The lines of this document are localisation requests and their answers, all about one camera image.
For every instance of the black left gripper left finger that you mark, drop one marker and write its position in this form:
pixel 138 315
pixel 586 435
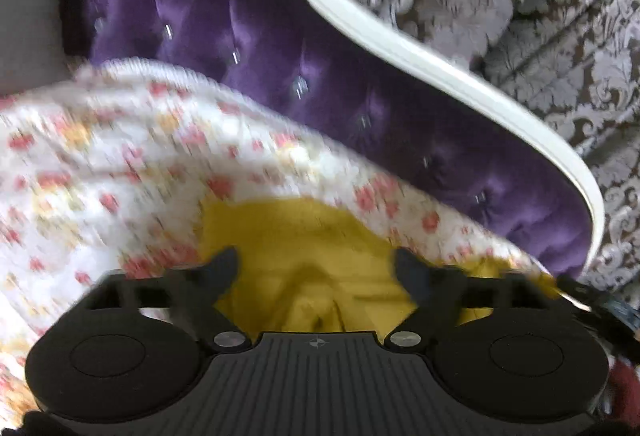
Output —
pixel 194 291

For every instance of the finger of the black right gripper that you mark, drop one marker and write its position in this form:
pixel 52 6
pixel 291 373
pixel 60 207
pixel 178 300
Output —
pixel 614 320

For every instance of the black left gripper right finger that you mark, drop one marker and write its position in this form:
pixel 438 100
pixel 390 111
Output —
pixel 437 292

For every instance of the mustard yellow knit sweater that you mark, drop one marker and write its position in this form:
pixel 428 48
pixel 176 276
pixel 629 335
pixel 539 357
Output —
pixel 308 267

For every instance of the red sleeve right forearm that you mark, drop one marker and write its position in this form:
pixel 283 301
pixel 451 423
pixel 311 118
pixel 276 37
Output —
pixel 623 383

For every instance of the floral bedspread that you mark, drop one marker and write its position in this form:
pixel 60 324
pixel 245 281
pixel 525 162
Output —
pixel 109 171

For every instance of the grey satin pillow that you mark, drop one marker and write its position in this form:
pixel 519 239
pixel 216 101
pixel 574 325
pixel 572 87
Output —
pixel 32 52

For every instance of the damask patterned curtain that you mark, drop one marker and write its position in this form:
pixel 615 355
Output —
pixel 575 64

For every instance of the purple tufted headboard white frame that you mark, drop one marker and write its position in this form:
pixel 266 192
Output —
pixel 332 66

